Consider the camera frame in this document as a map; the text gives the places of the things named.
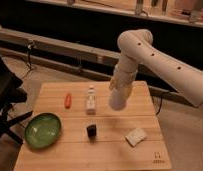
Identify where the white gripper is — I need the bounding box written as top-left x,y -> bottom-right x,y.
109,68 -> 135,93

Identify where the white sponge block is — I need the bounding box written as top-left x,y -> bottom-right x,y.
125,128 -> 147,147

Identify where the black camera tripod stand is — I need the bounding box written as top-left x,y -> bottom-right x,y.
0,57 -> 32,145

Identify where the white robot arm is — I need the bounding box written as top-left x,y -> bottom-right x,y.
109,29 -> 203,111

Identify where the green bowl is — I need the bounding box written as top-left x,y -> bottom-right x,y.
24,113 -> 61,149

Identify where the orange carrot toy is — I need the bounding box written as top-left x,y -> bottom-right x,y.
64,93 -> 72,109

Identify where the white bottle toy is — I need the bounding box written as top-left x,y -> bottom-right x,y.
86,85 -> 96,114

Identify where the black cable on floor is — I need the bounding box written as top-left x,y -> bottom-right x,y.
20,40 -> 37,80

